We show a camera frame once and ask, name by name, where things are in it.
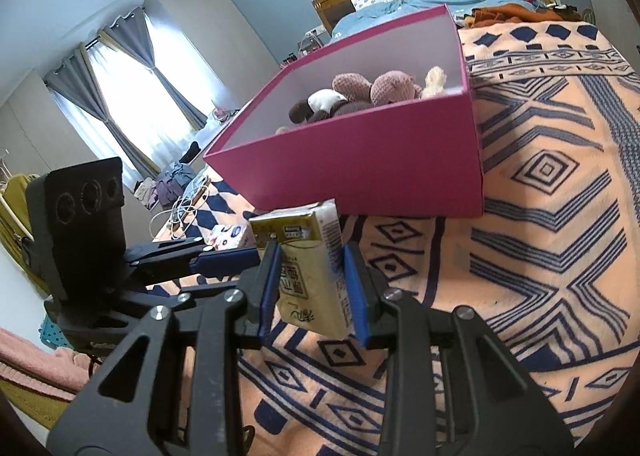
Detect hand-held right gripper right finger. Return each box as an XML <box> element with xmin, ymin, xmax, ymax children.
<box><xmin>342</xmin><ymin>242</ymin><xmax>576</xmax><ymax>456</ymax></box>

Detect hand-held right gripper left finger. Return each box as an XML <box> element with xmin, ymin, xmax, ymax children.
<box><xmin>45</xmin><ymin>240</ymin><xmax>283</xmax><ymax>456</ymax></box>

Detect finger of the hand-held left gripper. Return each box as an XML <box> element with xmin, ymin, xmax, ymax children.
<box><xmin>124</xmin><ymin>238</ymin><xmax>262</xmax><ymax>279</ymax></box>
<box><xmin>145</xmin><ymin>280</ymin><xmax>261</xmax><ymax>309</ymax></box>

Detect yellow drink carton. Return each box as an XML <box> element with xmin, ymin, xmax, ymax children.
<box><xmin>248</xmin><ymin>199</ymin><xmax>353</xmax><ymax>341</ymax></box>

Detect pink cardboard box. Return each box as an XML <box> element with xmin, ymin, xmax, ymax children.
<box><xmin>202</xmin><ymin>3</ymin><xmax>485</xmax><ymax>218</ymax></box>

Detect brown white plush dog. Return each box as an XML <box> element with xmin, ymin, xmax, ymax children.
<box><xmin>289</xmin><ymin>88</ymin><xmax>373</xmax><ymax>126</ymax></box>

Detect pink knitted plush toy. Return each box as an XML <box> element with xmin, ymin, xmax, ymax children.
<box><xmin>331</xmin><ymin>70</ymin><xmax>423</xmax><ymax>107</ymax></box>

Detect pale yellow plush toy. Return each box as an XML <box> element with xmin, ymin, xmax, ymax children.
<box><xmin>421</xmin><ymin>66</ymin><xmax>448</xmax><ymax>99</ymax></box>

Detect mustard yellow cloth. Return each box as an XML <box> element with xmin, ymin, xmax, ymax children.
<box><xmin>0</xmin><ymin>173</ymin><xmax>56</xmax><ymax>297</ymax></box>

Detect pile of clothes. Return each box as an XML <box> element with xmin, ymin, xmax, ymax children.
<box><xmin>135</xmin><ymin>161</ymin><xmax>201</xmax><ymax>209</ymax></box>

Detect grey curtain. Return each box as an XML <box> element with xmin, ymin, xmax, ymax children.
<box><xmin>102</xmin><ymin>11</ymin><xmax>207</xmax><ymax>129</ymax></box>
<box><xmin>45</xmin><ymin>48</ymin><xmax>161</xmax><ymax>178</ymax></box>

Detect bright window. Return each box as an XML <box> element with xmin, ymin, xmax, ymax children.
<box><xmin>85</xmin><ymin>23</ymin><xmax>221</xmax><ymax>172</ymax></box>

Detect orange patterned blanket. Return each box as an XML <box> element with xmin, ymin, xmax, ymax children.
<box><xmin>150</xmin><ymin>21</ymin><xmax>640</xmax><ymax>456</ymax></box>

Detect nightstand cosmetic bottles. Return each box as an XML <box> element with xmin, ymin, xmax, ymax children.
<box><xmin>282</xmin><ymin>33</ymin><xmax>321</xmax><ymax>69</ymax></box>

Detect orange brown cloth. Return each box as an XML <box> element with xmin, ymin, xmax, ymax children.
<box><xmin>472</xmin><ymin>3</ymin><xmax>538</xmax><ymax>29</ymax></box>

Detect dark clothes pile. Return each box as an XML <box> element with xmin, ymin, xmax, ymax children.
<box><xmin>552</xmin><ymin>3</ymin><xmax>596</xmax><ymax>24</ymax></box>

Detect white charging cable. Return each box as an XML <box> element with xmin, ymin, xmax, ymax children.
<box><xmin>150</xmin><ymin>176</ymin><xmax>211</xmax><ymax>239</ymax></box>

